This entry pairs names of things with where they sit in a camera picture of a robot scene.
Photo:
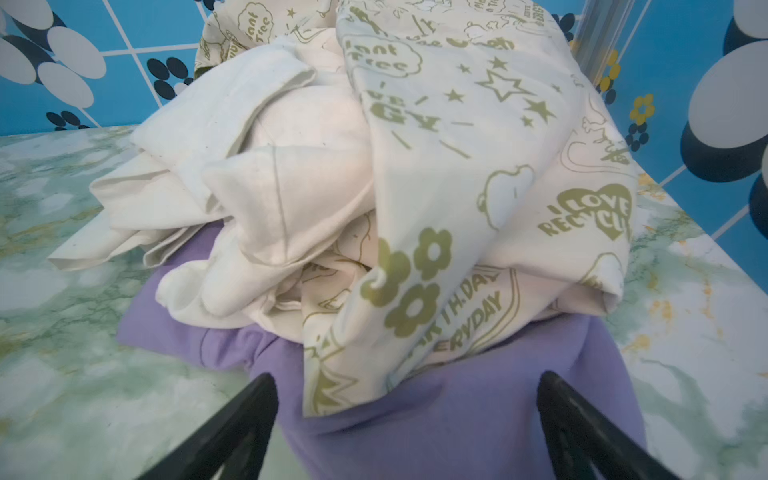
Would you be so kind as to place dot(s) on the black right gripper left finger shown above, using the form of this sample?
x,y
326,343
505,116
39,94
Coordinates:
x,y
232,444

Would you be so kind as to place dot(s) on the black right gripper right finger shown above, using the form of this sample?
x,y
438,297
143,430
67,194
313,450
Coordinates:
x,y
583,443

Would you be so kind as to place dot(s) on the purple cloth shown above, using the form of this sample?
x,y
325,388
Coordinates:
x,y
472,419

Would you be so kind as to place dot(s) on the cream green-printed cloth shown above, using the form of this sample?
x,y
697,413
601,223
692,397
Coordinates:
x,y
504,193

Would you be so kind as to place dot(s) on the plain cream cloth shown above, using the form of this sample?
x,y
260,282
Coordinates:
x,y
274,144

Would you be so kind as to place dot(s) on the aluminium corner frame post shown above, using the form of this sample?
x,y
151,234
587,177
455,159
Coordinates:
x,y
599,28

